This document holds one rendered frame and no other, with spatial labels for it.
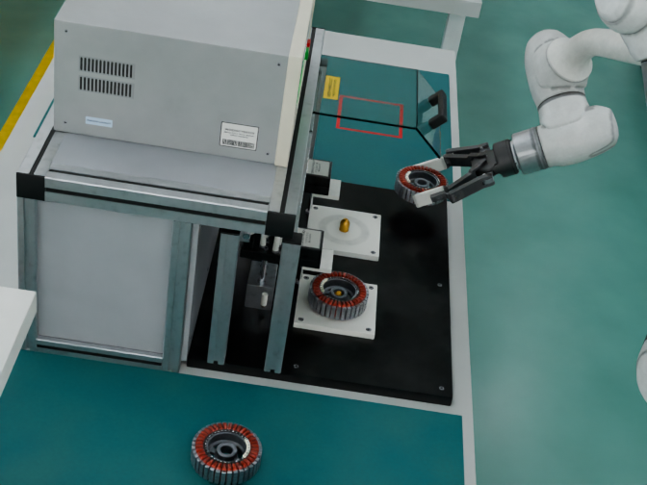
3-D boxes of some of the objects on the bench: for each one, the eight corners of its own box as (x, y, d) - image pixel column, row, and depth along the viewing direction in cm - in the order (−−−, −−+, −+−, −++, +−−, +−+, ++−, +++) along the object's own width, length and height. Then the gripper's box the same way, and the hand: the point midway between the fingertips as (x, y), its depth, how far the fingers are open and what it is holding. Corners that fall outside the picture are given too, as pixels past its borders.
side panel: (181, 362, 208) (194, 213, 189) (178, 373, 205) (192, 223, 186) (23, 338, 207) (21, 186, 188) (18, 349, 204) (16, 196, 186)
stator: (186, 482, 185) (188, 466, 183) (194, 431, 194) (196, 416, 192) (257, 491, 186) (259, 474, 184) (262, 440, 195) (265, 423, 193)
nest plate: (379, 219, 248) (380, 215, 248) (377, 261, 236) (378, 256, 235) (309, 208, 248) (310, 203, 247) (303, 250, 236) (304, 244, 235)
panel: (236, 162, 258) (249, 39, 241) (187, 361, 205) (200, 221, 187) (231, 162, 258) (245, 38, 241) (180, 360, 205) (193, 220, 187)
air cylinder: (274, 286, 225) (278, 263, 222) (271, 311, 219) (274, 288, 216) (248, 282, 225) (251, 259, 222) (244, 306, 219) (246, 283, 216)
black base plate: (445, 206, 260) (447, 197, 259) (450, 406, 208) (452, 396, 207) (234, 173, 259) (235, 165, 257) (186, 367, 207) (187, 357, 205)
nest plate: (375, 290, 229) (377, 284, 228) (374, 339, 216) (375, 334, 216) (299, 277, 228) (300, 272, 227) (293, 327, 216) (294, 321, 215)
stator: (370, 292, 226) (374, 276, 224) (360, 327, 217) (364, 312, 214) (313, 278, 227) (316, 264, 224) (301, 314, 217) (304, 298, 215)
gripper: (525, 199, 237) (420, 231, 243) (516, 141, 256) (419, 171, 262) (514, 169, 233) (408, 202, 239) (505, 113, 252) (408, 144, 258)
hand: (423, 184), depth 250 cm, fingers closed on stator, 11 cm apart
